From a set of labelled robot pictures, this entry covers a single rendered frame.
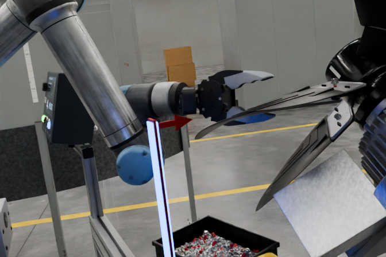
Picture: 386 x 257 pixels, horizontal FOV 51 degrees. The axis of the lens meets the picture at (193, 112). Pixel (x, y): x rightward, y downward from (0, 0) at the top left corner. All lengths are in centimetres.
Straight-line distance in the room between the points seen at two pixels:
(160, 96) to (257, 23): 606
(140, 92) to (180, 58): 786
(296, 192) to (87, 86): 42
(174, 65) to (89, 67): 798
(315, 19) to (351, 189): 652
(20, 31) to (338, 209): 71
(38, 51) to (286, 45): 397
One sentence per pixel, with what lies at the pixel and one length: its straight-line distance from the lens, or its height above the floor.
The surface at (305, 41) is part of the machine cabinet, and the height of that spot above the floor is 112.
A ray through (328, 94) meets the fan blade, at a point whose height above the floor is 119.
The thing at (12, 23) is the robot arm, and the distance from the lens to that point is 93.
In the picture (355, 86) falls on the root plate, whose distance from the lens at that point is 74.
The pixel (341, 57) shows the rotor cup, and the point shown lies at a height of 123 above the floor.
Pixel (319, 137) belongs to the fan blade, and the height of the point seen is 107.
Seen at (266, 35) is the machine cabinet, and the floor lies 128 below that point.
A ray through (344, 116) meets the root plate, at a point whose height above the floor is 112.
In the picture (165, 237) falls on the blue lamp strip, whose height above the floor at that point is 101.
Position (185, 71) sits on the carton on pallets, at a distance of 875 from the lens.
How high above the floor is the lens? 129
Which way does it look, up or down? 10 degrees down
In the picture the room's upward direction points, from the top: 7 degrees counter-clockwise
